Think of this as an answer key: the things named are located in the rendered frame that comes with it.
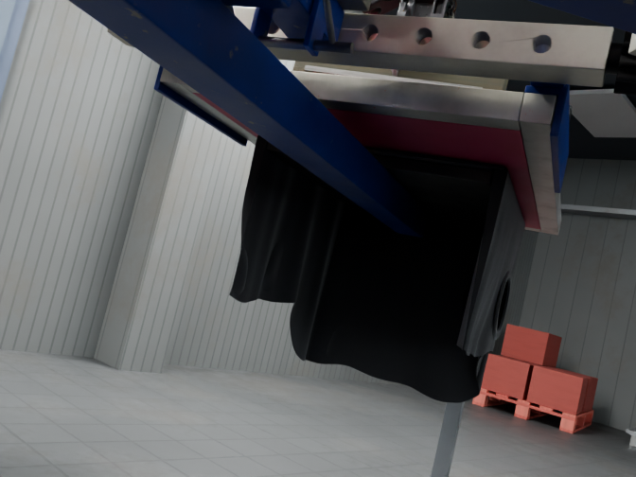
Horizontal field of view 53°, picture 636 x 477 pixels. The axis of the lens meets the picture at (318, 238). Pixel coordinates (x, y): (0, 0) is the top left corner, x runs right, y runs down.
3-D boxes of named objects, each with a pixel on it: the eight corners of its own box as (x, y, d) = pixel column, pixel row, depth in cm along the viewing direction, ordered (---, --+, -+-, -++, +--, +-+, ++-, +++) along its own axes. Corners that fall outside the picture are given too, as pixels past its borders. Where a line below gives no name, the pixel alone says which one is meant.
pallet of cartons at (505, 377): (511, 400, 749) (526, 329, 757) (617, 432, 670) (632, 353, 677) (448, 396, 638) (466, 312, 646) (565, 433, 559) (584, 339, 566)
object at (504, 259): (453, 371, 142) (487, 216, 145) (492, 382, 139) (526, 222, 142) (405, 379, 100) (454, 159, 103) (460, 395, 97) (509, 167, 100)
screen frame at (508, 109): (330, 195, 172) (333, 182, 172) (558, 235, 149) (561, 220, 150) (159, 81, 99) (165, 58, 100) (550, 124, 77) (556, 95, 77)
